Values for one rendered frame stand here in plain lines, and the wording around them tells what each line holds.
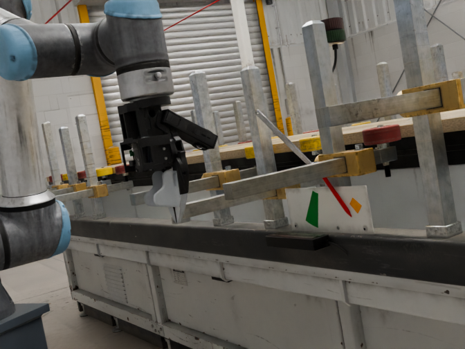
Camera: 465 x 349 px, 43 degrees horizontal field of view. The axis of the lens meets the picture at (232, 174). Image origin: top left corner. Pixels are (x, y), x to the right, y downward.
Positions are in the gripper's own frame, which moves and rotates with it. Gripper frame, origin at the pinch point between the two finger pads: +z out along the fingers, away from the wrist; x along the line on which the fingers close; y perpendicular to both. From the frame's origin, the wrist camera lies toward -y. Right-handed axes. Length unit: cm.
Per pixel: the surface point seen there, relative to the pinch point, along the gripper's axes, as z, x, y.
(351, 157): -3.4, 4.4, -38.2
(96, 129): -57, -772, -304
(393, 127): -8, 5, -51
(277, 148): -6, -45, -59
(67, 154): -16, -176, -44
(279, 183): -1.4, 2.1, -20.9
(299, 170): -2.9, 2.2, -26.2
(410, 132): -6, 4, -58
